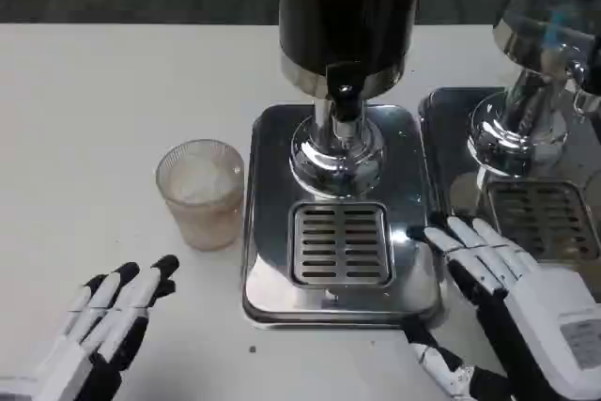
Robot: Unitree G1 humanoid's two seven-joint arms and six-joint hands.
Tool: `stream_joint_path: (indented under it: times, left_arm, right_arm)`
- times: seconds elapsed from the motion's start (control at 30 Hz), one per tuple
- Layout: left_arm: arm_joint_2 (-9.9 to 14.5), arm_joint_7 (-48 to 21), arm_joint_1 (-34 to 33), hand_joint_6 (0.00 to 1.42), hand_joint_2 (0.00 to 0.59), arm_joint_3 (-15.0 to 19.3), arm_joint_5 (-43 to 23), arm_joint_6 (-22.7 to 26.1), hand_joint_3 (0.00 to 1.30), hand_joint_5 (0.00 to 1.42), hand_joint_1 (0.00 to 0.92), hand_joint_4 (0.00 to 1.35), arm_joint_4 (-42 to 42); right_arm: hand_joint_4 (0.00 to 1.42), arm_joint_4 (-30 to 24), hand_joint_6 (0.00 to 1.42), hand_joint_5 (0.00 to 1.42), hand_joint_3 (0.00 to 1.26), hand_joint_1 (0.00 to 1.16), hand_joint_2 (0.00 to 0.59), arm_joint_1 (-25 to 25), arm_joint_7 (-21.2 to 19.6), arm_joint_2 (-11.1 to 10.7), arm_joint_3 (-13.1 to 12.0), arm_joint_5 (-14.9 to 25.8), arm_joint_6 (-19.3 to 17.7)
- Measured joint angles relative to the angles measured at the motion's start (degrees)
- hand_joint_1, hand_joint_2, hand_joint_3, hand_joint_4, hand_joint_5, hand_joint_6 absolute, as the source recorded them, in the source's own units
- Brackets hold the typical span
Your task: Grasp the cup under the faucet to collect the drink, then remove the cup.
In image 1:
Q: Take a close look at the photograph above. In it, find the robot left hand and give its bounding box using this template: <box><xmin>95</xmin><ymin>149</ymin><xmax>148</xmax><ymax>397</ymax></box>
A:
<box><xmin>0</xmin><ymin>254</ymin><xmax>181</xmax><ymax>401</ymax></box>

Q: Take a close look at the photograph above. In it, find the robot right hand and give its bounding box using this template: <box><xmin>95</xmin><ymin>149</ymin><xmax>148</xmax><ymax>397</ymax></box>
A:
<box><xmin>404</xmin><ymin>212</ymin><xmax>601</xmax><ymax>401</ymax></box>

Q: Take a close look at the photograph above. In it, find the clear ribbed glass cup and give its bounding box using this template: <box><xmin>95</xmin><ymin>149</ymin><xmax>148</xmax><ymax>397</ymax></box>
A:
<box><xmin>155</xmin><ymin>138</ymin><xmax>246</xmax><ymax>253</ymax></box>

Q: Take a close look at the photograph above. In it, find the steel drip grid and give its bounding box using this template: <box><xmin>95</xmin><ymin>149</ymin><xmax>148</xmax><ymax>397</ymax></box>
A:
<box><xmin>286</xmin><ymin>202</ymin><xmax>395</xmax><ymax>288</ymax></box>
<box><xmin>485</xmin><ymin>178</ymin><xmax>601</xmax><ymax>263</ymax></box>

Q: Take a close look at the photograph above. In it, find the clear steel drink dispenser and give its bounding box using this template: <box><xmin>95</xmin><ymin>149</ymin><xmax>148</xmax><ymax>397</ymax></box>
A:
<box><xmin>417</xmin><ymin>0</ymin><xmax>601</xmax><ymax>304</ymax></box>

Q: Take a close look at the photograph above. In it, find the chrome dispenser tap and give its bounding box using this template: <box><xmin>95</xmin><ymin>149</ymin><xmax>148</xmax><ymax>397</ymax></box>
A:
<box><xmin>565</xmin><ymin>60</ymin><xmax>601</xmax><ymax>116</ymax></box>

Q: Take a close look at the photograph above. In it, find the black dispenser tap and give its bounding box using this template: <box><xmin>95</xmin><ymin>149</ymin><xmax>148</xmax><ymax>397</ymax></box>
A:
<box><xmin>326</xmin><ymin>61</ymin><xmax>365</xmax><ymax>139</ymax></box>

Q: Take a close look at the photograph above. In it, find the dark drink dispenser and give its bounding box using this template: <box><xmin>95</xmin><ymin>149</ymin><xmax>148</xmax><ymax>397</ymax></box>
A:
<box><xmin>241</xmin><ymin>0</ymin><xmax>442</xmax><ymax>330</ymax></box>

